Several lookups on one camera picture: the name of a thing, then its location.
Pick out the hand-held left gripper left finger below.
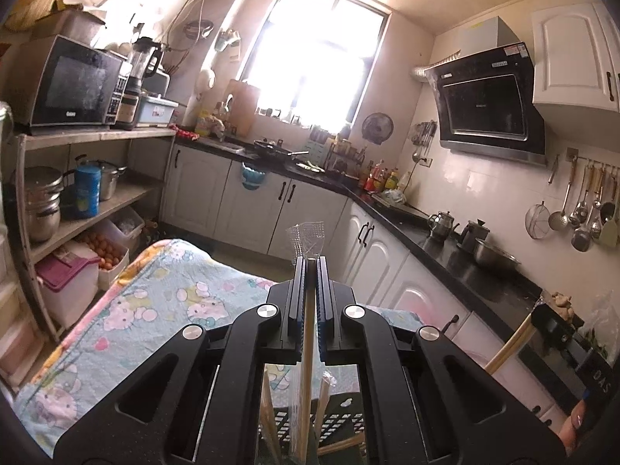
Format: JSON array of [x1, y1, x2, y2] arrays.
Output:
[[53, 257, 307, 465]]

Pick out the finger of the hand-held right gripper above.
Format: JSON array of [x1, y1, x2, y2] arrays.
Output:
[[531, 300, 585, 365]]

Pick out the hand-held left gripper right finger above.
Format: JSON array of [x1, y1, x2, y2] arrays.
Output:
[[317, 257, 567, 465]]

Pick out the bamboo chopstick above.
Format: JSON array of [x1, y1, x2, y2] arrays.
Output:
[[288, 223, 326, 465], [319, 432, 365, 455], [491, 324, 534, 377], [484, 311, 532, 369], [316, 374, 334, 418], [267, 397, 284, 465], [262, 370, 278, 465]]

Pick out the green plastic utensil basket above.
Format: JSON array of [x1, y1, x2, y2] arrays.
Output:
[[264, 394, 367, 465]]

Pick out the person's right hand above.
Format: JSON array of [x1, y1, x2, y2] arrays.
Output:
[[557, 400, 590, 452]]

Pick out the ginger root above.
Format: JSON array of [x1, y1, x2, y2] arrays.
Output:
[[549, 291, 575, 321]]

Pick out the steel bowl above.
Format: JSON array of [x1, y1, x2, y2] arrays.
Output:
[[472, 237, 522, 270]]

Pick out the steel ladle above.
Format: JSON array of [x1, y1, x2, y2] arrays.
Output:
[[548, 160, 579, 231]]

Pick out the hanging spatula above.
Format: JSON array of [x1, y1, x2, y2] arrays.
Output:
[[599, 169, 620, 249]]

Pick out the steel spoon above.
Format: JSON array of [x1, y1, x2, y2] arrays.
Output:
[[569, 165, 590, 228]]

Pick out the dark kettle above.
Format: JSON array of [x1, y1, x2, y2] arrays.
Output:
[[458, 219, 490, 251]]

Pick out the blue hanging bin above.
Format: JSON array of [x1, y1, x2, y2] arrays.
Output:
[[241, 161, 267, 191]]

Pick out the cartoon cat printed blanket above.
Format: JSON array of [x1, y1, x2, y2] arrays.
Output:
[[12, 238, 424, 457]]

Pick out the white kitchen base cabinets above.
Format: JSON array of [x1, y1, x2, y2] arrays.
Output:
[[160, 143, 572, 427]]

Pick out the steel kettle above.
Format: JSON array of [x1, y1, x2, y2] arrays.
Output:
[[427, 210, 460, 244]]

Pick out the spice rack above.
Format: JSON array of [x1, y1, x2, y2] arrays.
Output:
[[327, 142, 367, 178]]

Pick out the black frying pan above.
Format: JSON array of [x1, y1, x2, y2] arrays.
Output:
[[253, 139, 311, 160]]

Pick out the clear plastic storage container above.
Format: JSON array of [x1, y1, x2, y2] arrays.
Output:
[[94, 206, 146, 253]]

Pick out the small round fan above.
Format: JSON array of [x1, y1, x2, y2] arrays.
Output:
[[362, 112, 393, 144]]

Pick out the container of eggs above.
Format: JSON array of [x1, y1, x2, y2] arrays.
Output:
[[76, 230, 131, 292]]

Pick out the wooden cutting board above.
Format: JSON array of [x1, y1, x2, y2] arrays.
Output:
[[227, 79, 263, 140]]

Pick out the steel pot with lid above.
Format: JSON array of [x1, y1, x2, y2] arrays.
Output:
[[99, 160, 128, 201]]

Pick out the white container with pink lid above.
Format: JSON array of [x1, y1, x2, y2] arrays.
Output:
[[35, 239, 101, 331]]

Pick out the blue canister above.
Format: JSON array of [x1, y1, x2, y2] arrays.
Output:
[[74, 164, 102, 220]]

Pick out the light blue plastic bin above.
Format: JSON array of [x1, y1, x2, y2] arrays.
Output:
[[136, 94, 180, 127]]

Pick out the black range hood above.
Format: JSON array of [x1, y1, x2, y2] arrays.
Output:
[[423, 43, 549, 166]]

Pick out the window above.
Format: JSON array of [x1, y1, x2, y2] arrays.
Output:
[[236, 0, 391, 135]]

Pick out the wooden shelf unit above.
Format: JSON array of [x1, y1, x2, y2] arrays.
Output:
[[14, 125, 178, 346]]

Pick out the stacked steel pots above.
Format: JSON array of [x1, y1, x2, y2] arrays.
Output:
[[22, 165, 67, 244]]

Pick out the blender with dark base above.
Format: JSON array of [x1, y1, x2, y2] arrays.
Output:
[[115, 36, 164, 130]]

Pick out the plastic drawer tower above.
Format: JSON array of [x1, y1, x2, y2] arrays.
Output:
[[0, 102, 37, 391]]

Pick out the black microwave oven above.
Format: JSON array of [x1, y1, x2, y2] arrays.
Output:
[[17, 34, 125, 136]]

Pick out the cardboard box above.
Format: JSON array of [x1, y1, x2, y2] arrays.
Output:
[[31, 7, 108, 48]]

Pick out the wire strainer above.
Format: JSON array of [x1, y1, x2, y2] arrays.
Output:
[[525, 155, 559, 241]]

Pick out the utensil hanging rail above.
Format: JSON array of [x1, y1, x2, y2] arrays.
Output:
[[566, 148, 620, 171]]

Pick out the silver exhaust duct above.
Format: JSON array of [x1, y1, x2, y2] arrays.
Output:
[[410, 62, 437, 84]]

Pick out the white wall cabinet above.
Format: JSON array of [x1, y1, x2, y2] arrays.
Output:
[[530, 2, 620, 118]]

